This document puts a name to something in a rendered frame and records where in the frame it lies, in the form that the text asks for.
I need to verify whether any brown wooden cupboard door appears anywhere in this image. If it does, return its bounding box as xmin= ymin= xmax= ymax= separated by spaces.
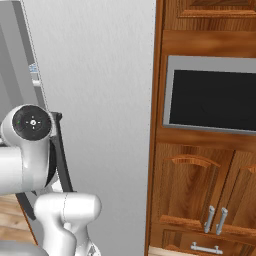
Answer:
xmin=219 ymin=149 xmax=256 ymax=236
xmin=176 ymin=0 xmax=256 ymax=20
xmin=155 ymin=143 xmax=236 ymax=232

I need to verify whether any grey fridge door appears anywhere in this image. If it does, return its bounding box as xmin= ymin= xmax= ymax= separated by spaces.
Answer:
xmin=0 ymin=0 xmax=52 ymax=148

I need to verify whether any grey fridge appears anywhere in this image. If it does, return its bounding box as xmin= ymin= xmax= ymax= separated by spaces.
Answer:
xmin=0 ymin=0 xmax=157 ymax=256

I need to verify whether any brown wooden cabinet housing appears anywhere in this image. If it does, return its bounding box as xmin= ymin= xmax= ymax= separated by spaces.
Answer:
xmin=144 ymin=0 xmax=256 ymax=256

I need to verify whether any grey built-in oven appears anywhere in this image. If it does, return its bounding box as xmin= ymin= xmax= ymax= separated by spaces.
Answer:
xmin=162 ymin=54 xmax=256 ymax=136

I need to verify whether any brown wooden drawer front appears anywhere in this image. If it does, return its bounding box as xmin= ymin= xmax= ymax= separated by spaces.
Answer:
xmin=161 ymin=229 xmax=256 ymax=256

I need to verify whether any black fridge door handle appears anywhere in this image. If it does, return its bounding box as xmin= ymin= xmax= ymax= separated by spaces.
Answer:
xmin=49 ymin=111 xmax=75 ymax=194

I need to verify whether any silver cupboard door handle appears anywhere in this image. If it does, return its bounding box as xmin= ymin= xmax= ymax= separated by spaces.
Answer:
xmin=203 ymin=205 xmax=216 ymax=234
xmin=215 ymin=207 xmax=229 ymax=237

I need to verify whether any silver drawer handle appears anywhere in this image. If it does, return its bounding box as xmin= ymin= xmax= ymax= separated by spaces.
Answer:
xmin=190 ymin=241 xmax=224 ymax=256

